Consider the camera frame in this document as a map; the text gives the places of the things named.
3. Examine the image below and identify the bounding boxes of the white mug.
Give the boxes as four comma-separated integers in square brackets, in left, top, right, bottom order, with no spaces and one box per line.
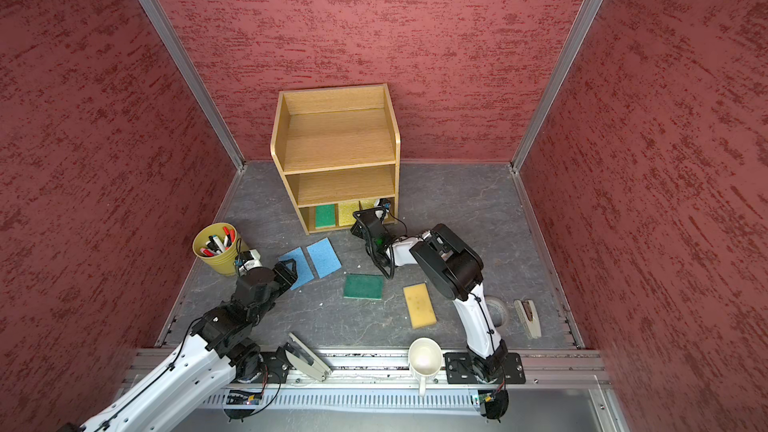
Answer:
[408,337,443,397]

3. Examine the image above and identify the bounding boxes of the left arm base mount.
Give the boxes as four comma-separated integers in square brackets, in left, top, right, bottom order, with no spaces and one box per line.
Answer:
[235,347,292,384]

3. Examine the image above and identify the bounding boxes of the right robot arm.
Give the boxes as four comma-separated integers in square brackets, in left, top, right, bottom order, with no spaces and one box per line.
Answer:
[350,205,508,382]

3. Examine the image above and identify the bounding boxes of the light blue sponge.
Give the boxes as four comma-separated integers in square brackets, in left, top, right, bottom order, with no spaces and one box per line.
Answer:
[278,247,315,290]
[307,238,342,278]

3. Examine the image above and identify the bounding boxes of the wooden three-tier shelf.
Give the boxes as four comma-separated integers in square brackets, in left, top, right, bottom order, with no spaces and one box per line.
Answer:
[270,83,401,234]

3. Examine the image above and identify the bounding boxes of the yellow pen cup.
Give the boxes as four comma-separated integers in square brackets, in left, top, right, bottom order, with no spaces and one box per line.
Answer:
[192,222,250,276]

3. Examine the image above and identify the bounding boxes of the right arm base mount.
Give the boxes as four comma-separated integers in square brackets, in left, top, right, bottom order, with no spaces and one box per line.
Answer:
[443,352,526,385]

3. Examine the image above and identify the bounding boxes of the markers in cup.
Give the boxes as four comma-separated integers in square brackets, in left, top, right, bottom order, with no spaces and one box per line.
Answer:
[193,223,237,258]

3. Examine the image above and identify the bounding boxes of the beige stapler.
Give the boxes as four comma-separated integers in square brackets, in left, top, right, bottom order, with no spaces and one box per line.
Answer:
[513,300,542,339]

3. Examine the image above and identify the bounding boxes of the yellow sponge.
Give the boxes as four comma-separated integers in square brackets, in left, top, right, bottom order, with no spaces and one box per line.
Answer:
[337,200,360,227]
[403,283,437,329]
[359,199,380,210]

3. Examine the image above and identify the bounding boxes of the dark green sponge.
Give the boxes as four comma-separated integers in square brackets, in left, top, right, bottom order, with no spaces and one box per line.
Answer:
[343,274,384,300]

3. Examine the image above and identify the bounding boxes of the clear tape roll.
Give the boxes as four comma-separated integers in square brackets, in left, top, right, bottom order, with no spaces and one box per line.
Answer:
[486,296,510,330]

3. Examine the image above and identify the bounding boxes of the right light blue sponge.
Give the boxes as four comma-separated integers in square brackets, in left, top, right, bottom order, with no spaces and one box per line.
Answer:
[307,238,342,278]

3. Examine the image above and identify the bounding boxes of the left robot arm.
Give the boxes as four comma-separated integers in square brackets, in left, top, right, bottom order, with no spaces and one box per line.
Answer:
[60,259,298,431]

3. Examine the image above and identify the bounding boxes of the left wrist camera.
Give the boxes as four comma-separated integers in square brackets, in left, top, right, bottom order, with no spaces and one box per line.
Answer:
[234,249,262,276]

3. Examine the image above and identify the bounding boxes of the left light blue sponge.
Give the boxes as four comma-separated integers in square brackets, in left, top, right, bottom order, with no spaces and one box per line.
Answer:
[278,247,315,290]

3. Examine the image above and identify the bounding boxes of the bright green sponge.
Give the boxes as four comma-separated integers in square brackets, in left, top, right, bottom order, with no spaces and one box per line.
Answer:
[314,204,336,229]

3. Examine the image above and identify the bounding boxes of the grey stapler on rail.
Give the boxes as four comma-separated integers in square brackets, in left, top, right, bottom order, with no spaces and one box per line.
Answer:
[284,332,332,382]

